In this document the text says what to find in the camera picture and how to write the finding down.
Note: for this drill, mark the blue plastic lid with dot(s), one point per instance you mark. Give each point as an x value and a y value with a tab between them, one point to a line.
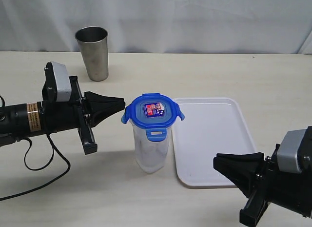
154	113

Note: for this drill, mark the clear plastic container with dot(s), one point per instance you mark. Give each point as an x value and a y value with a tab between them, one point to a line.
151	147

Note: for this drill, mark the white rectangular plastic tray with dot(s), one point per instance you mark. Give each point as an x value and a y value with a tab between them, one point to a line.
212	125

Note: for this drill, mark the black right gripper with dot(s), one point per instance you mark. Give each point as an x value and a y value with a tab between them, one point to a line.
261	181

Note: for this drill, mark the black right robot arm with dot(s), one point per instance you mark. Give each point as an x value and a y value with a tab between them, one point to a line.
284	178

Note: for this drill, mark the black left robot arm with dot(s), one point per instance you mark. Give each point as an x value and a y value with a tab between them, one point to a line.
24	121

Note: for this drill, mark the stainless steel cup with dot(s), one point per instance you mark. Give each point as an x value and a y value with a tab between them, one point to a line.
92	42

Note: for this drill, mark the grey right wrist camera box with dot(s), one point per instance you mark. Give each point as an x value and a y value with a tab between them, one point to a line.
287	154

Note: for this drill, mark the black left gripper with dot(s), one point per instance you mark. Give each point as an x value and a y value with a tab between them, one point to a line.
79	112

